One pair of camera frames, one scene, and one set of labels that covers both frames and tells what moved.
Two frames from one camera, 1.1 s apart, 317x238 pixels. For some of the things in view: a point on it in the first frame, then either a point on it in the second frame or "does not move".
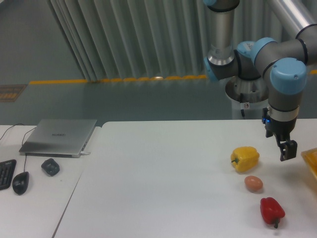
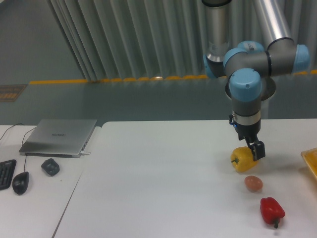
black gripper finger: (290, 149) → (258, 150)
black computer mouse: (20, 182) does not move
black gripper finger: (285, 148) → (253, 148)
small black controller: (50, 166) does not move
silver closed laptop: (58, 138) does not move
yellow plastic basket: (310, 156) does not move
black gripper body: (281, 129) → (247, 132)
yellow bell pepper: (244, 158) does not move
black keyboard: (7, 170) does not move
